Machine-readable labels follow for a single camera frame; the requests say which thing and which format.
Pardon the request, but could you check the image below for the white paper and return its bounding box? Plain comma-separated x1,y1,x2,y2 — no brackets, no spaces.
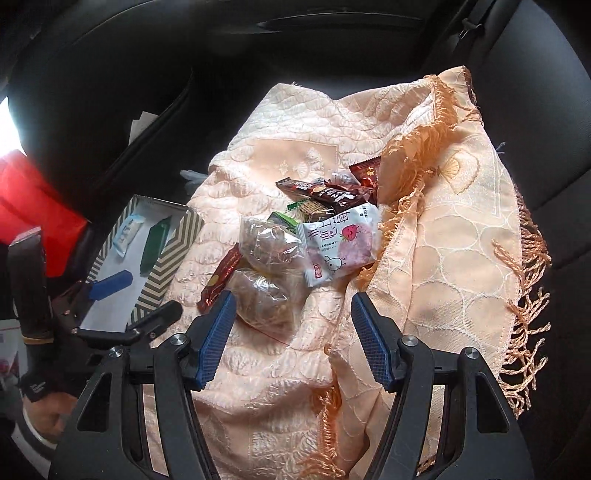
130,111,160,141

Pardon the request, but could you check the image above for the white printed carton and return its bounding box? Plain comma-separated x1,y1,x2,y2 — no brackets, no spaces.
0,323,28,384

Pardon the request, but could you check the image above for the dark brown stick packet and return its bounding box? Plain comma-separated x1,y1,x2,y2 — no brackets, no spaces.
276,176,370,209

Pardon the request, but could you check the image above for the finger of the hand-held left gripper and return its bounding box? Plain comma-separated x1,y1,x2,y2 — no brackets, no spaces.
51,270,134,319
76,300,183,347

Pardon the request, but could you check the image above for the clear bag brown snack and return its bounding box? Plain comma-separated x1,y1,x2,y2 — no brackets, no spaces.
239,216,305,273
228,268,298,333

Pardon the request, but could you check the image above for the dark green snack packet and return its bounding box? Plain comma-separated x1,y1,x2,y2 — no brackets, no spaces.
140,216,172,276

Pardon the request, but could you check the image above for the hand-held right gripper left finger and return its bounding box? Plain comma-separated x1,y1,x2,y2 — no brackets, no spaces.
48,290,238,480

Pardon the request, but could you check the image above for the red bag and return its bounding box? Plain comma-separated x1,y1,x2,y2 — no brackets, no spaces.
0,150,90,278

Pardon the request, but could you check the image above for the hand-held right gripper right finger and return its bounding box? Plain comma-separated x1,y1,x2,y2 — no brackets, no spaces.
351,292,536,480

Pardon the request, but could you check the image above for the peach fringed cloth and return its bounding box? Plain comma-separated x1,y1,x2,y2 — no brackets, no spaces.
145,65,552,480

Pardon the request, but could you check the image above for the light green snack packet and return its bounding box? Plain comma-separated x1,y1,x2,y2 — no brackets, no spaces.
268,211,301,232

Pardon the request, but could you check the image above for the black car seat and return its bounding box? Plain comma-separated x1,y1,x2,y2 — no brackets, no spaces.
0,0,591,480

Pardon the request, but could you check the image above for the clear cracker packet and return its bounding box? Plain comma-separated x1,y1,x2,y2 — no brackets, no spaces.
288,199,333,221

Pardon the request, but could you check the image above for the red brown stick packet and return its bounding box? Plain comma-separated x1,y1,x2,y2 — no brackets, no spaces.
197,244,243,315

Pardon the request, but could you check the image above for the clear plastic bag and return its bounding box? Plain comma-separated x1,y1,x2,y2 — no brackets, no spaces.
179,168,204,195

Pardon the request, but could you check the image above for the white blue snack packet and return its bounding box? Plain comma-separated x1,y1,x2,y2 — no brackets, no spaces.
113,215,141,254

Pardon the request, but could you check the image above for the chevron patterned box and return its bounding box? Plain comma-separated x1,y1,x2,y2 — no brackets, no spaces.
83,194,206,333

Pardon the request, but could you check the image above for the red square snack packet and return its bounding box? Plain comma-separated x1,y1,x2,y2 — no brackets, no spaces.
349,157,382,190

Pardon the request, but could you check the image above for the person's left forearm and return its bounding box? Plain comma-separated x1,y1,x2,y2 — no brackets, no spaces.
11,397,77,462

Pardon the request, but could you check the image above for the white strawberry snack packet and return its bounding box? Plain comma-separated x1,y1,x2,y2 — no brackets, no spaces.
298,203,384,288

